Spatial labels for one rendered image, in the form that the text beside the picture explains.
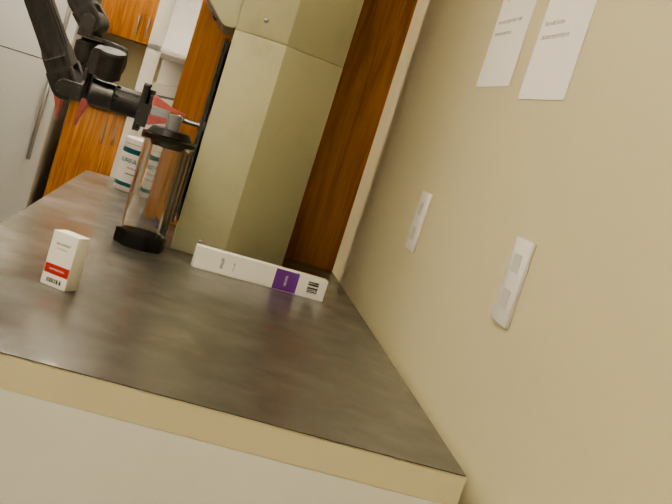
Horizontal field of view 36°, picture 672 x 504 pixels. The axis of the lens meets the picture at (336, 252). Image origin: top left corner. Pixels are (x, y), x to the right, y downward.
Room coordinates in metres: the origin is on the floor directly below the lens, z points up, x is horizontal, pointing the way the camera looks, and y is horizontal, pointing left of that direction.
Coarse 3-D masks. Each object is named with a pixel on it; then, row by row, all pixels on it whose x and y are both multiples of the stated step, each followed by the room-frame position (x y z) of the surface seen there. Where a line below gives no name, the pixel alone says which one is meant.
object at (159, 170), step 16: (144, 144) 2.03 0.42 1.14; (160, 144) 2.00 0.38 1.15; (192, 144) 2.04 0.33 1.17; (144, 160) 2.01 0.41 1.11; (160, 160) 2.00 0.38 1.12; (176, 160) 2.02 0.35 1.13; (144, 176) 2.01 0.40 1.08; (160, 176) 2.01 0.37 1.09; (176, 176) 2.03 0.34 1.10; (144, 192) 2.01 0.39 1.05; (160, 192) 2.01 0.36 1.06; (176, 192) 2.04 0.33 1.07; (128, 208) 2.02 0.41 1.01; (144, 208) 2.00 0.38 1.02; (160, 208) 2.01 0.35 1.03; (128, 224) 2.01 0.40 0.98; (144, 224) 2.01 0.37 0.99; (160, 224) 2.02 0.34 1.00
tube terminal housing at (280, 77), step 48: (288, 0) 2.16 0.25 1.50; (336, 0) 2.26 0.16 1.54; (240, 48) 2.15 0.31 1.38; (288, 48) 2.17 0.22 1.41; (336, 48) 2.29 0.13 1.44; (240, 96) 2.16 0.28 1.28; (288, 96) 2.21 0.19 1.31; (240, 144) 2.16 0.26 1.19; (288, 144) 2.25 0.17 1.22; (192, 192) 2.15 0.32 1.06; (240, 192) 2.17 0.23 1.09; (288, 192) 2.28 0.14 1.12; (192, 240) 2.16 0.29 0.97; (240, 240) 2.20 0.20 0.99; (288, 240) 2.32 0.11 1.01
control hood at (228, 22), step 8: (208, 0) 2.24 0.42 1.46; (216, 0) 2.14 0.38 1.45; (224, 0) 2.15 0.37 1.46; (232, 0) 2.15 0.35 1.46; (240, 0) 2.15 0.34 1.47; (216, 8) 2.14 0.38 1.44; (224, 8) 2.15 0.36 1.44; (232, 8) 2.15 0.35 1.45; (240, 8) 2.15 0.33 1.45; (224, 16) 2.15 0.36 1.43; (232, 16) 2.15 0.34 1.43; (224, 24) 2.15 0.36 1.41; (232, 24) 2.15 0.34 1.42; (224, 32) 2.39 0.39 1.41; (232, 32) 2.30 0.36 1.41
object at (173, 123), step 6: (168, 120) 2.04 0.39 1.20; (174, 120) 2.04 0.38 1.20; (180, 120) 2.04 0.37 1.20; (156, 126) 2.02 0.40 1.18; (168, 126) 2.04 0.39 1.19; (174, 126) 2.04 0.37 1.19; (156, 132) 2.01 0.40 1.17; (162, 132) 2.01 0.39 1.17; (168, 132) 2.01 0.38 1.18; (174, 132) 2.02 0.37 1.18; (180, 132) 2.06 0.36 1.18; (174, 138) 2.01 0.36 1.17; (180, 138) 2.02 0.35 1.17; (186, 138) 2.03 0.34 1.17
